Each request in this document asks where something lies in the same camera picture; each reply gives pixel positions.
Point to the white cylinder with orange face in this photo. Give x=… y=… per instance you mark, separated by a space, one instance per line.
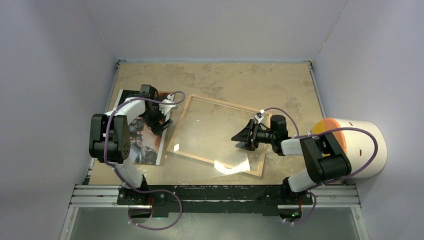
x=358 y=146

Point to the clear acrylic sheet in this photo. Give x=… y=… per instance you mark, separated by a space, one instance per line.
x=218 y=139

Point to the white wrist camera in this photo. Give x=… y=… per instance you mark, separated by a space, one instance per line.
x=166 y=103
x=259 y=116

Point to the wooden picture frame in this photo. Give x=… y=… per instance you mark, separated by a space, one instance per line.
x=179 y=145

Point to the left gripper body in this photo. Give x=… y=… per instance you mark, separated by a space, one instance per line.
x=153 y=116

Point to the glossy photo print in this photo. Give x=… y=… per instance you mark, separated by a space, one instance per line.
x=145 y=147

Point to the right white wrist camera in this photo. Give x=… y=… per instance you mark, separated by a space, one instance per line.
x=259 y=116

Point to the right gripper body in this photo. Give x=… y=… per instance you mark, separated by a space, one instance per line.
x=265 y=136

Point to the aluminium rail frame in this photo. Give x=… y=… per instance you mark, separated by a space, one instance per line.
x=106 y=196

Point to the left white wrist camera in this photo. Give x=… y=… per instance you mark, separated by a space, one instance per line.
x=166 y=103

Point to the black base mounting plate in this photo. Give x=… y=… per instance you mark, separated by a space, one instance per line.
x=215 y=199

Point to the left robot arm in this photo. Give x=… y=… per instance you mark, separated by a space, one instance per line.
x=109 y=139

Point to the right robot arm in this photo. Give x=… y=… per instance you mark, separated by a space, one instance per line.
x=323 y=156

